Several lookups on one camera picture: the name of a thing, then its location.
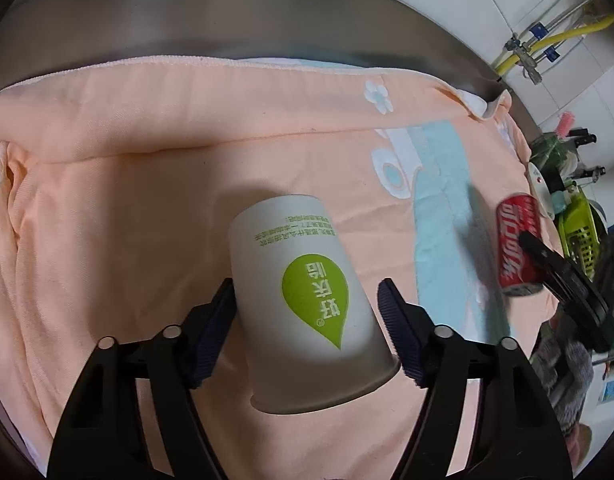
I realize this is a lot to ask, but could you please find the red soda can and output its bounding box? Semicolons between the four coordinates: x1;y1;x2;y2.
496;192;546;297

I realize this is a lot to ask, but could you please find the white paper cup green label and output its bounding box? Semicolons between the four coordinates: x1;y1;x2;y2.
227;193;402;415

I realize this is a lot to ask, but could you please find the green dish rack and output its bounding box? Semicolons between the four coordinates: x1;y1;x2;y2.
557;185;610;281

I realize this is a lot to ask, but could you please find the person's right forearm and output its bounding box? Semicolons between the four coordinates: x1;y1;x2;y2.
571;422;596;467

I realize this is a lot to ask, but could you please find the yellow gas hose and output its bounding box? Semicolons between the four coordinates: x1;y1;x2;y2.
492;14;614;75

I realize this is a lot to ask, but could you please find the person's right hand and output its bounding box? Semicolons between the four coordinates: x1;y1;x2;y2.
531;322;596;436

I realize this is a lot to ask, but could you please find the green scouring net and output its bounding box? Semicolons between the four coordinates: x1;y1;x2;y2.
531;132;573;181

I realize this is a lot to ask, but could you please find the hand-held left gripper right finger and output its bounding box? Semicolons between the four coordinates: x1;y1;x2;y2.
377;277;572;480

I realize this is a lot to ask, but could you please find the pink bottle brush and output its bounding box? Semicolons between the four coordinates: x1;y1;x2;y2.
554;111;577;141

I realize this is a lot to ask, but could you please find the metal hose with valve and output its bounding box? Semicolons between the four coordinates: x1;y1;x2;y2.
504;7;604;87

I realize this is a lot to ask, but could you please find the white knife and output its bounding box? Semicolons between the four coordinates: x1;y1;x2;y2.
527;161;558;221

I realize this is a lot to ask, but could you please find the pink towel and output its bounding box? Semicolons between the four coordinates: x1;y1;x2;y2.
0;55;564;462

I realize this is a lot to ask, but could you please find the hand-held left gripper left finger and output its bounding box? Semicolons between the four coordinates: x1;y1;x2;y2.
47;277;236;480

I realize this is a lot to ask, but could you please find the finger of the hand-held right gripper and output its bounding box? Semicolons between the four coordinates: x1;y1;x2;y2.
519;230;610;329

